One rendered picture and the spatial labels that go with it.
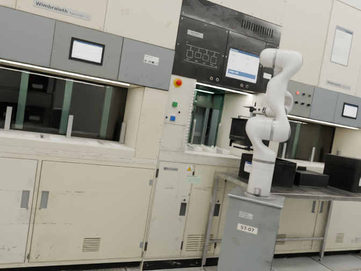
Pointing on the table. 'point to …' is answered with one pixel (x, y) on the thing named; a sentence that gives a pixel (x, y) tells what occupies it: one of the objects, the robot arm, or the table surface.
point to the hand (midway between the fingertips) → (253, 109)
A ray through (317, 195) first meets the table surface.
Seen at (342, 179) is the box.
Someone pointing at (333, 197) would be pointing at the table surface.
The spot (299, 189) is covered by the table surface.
